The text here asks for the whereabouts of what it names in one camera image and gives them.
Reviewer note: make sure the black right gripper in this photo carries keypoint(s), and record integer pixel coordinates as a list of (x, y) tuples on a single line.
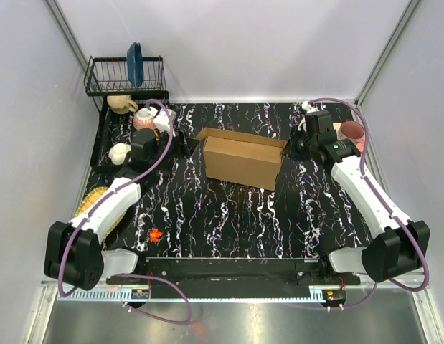
[(293, 154)]

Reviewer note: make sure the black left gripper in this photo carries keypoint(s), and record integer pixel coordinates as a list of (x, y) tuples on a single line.
[(183, 144)]

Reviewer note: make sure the brown cardboard box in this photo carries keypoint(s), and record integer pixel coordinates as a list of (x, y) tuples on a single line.
[(242, 158)]

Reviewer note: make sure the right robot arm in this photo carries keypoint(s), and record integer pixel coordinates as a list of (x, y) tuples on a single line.
[(398, 244)]

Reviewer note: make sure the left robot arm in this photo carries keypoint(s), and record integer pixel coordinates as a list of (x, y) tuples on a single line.
[(74, 253)]

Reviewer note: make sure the cream pink floral plate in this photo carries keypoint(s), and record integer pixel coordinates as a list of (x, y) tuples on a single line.
[(336, 126)]

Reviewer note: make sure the pink patterned mug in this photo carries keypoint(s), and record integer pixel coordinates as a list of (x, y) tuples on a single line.
[(353, 131)]

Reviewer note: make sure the pink patterned bowl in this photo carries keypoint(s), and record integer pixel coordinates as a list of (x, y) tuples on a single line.
[(144, 118)]

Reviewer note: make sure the white flower-shaped bowl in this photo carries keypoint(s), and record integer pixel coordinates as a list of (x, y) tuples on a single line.
[(117, 154)]

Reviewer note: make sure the cream ceramic mug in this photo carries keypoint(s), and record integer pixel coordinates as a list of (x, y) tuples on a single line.
[(122, 104)]

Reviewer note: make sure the orange red small toy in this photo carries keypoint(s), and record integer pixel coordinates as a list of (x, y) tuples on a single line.
[(155, 235)]

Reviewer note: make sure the blue plate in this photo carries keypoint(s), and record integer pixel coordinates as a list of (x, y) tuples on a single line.
[(135, 64)]

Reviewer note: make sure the black dish rack tray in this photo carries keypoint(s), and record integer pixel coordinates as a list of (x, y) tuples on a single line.
[(106, 81)]

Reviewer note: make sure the yellow bamboo mat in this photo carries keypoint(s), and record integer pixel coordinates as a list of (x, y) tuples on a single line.
[(104, 215)]

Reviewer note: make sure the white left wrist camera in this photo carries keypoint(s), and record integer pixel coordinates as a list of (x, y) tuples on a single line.
[(163, 119)]

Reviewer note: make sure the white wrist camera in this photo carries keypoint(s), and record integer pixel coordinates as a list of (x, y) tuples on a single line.
[(163, 119), (307, 108)]

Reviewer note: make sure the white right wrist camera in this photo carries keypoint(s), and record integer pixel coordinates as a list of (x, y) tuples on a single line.
[(307, 108)]

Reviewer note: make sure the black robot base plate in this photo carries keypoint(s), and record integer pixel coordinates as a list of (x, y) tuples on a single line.
[(243, 279)]

